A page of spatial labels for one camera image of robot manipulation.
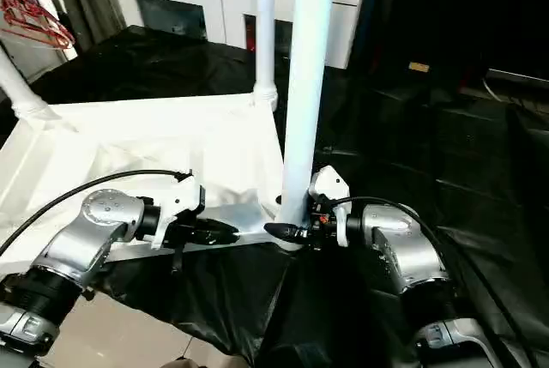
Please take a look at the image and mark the white plastic table top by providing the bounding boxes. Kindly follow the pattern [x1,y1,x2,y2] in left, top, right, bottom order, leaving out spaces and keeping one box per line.
[0,90,311,278]

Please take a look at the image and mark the white plastic table leg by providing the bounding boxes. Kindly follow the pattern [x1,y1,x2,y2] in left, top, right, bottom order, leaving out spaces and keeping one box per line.
[275,0,341,254]
[250,0,281,108]
[0,47,62,124]

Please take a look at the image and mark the black mat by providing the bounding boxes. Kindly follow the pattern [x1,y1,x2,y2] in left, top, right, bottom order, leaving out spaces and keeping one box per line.
[0,24,549,368]

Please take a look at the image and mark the long dark bar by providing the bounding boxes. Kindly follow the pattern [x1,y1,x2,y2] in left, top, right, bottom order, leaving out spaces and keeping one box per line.
[486,67,549,85]

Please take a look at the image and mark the grey curtain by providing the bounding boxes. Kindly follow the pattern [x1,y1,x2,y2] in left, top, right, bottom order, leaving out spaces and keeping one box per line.
[50,0,129,55]

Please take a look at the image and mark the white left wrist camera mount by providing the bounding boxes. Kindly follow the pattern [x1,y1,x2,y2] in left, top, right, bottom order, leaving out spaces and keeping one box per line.
[148,173,208,252]

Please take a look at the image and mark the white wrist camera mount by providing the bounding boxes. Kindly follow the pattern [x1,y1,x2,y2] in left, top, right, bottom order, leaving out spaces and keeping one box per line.
[148,173,208,252]
[307,165,353,249]

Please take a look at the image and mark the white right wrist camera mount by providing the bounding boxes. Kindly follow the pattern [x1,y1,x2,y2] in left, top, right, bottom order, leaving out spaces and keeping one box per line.
[307,165,353,249]

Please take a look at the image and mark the red wire clothes hangers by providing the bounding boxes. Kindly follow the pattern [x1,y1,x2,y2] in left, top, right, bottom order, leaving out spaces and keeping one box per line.
[0,0,77,51]

